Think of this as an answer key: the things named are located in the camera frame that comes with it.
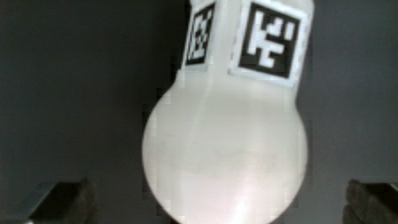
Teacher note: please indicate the white lamp bulb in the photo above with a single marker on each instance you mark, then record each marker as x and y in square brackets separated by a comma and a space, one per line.
[224, 146]

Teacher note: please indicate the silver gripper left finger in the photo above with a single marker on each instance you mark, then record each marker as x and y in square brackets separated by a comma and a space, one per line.
[66, 205]

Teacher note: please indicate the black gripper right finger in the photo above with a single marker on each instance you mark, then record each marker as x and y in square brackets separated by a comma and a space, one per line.
[372, 203]

